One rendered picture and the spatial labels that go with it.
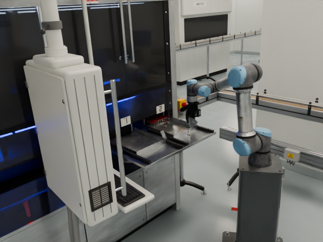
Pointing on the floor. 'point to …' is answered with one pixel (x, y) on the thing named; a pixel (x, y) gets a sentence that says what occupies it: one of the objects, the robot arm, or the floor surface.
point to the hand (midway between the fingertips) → (190, 126)
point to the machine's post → (174, 94)
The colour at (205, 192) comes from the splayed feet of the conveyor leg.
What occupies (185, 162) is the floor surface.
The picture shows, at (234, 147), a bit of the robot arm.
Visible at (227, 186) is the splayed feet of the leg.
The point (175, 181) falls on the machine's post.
